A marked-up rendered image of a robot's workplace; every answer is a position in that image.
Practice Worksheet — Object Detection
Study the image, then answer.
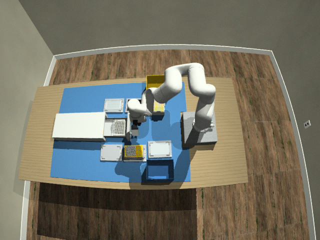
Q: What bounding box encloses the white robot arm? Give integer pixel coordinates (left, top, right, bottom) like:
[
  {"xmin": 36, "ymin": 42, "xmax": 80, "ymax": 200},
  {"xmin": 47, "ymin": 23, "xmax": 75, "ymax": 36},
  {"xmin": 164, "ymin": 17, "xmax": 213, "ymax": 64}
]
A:
[{"xmin": 127, "ymin": 63, "xmax": 216, "ymax": 136}]

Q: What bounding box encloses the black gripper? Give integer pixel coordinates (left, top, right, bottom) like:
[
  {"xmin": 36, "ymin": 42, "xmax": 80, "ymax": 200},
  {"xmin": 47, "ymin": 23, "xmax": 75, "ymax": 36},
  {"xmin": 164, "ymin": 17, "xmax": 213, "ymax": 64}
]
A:
[{"xmin": 129, "ymin": 113, "xmax": 146, "ymax": 126}]

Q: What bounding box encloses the blue bench mat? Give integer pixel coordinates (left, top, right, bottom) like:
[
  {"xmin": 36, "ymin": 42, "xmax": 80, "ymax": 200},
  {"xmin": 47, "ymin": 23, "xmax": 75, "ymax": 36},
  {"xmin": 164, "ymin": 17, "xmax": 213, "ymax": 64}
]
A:
[{"xmin": 50, "ymin": 81, "xmax": 191, "ymax": 183}]

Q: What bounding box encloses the dark blue open-top bin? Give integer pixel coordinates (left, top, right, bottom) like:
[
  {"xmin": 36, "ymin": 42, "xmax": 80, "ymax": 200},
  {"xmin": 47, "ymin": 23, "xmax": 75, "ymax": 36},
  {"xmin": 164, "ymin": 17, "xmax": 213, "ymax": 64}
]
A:
[{"xmin": 146, "ymin": 159, "xmax": 175, "ymax": 181}]

